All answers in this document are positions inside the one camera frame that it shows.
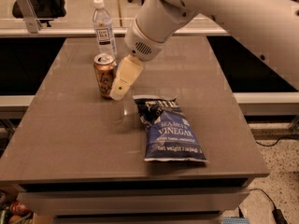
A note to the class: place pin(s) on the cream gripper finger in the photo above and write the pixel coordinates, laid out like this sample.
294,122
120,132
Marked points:
127,73

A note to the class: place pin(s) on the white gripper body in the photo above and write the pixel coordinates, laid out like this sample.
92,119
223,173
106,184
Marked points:
142,42

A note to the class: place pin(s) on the orange LaCroix soda can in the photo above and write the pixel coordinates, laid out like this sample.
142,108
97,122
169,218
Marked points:
105,69

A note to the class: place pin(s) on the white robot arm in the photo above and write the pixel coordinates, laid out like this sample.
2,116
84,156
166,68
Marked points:
269,29

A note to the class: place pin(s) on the red can under table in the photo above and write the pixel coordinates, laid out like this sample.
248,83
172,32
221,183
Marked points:
17,208

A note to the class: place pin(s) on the clear plastic water bottle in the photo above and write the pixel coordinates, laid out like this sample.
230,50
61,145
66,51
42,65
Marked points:
103,27

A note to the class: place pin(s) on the blue vinegar chips bag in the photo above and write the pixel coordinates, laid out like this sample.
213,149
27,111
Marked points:
170,136

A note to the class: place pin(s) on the black office chair left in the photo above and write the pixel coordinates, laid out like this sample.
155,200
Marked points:
48,10

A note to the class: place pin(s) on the black power adapter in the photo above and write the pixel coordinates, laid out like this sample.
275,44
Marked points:
278,217

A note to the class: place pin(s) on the left metal glass bracket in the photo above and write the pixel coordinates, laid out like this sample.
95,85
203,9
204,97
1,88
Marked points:
31,21

